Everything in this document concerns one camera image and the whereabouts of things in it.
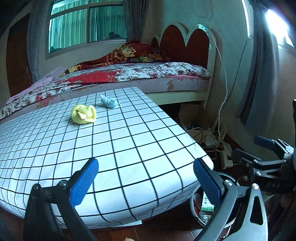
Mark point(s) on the white power strip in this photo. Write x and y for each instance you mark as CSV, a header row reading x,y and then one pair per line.
x,y
225,156

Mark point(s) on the green white small carton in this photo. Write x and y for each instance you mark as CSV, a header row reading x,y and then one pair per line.
x,y
206,205

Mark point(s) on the grey window curtain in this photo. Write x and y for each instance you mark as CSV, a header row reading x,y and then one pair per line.
x,y
135,14

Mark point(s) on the cardboard box under bed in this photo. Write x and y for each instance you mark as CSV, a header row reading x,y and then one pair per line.
x,y
190,121

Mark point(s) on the window with green curtain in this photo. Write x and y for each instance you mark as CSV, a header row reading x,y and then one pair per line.
x,y
74,23

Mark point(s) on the white grid tablecloth table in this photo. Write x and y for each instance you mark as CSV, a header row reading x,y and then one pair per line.
x,y
145,158

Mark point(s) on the grey hanging curtain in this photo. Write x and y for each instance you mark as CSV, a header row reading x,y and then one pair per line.
x,y
258,102

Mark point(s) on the light blue face mask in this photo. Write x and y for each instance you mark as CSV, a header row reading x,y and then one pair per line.
x,y
109,102

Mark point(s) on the red heart-shaped headboard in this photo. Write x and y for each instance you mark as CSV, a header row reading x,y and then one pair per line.
x,y
195,46

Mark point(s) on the pink bed sheet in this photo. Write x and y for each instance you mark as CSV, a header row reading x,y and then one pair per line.
x,y
46,79

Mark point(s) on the yellow towel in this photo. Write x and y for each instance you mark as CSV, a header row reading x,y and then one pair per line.
x,y
82,114

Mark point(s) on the dark wooden door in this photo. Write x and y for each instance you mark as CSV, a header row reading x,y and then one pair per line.
x,y
17,65

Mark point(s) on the red patterned blanket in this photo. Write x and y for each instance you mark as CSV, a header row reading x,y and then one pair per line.
x,y
130,52

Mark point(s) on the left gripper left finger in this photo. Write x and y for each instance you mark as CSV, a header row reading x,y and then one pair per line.
x,y
81,181

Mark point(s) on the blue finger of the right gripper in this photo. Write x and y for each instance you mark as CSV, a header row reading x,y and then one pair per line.
x,y
241,157
264,142

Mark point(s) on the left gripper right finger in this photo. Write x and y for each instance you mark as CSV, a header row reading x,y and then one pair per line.
x,y
210,181

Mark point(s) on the bed with floral quilt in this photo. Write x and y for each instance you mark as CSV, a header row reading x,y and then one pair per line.
x,y
148,77

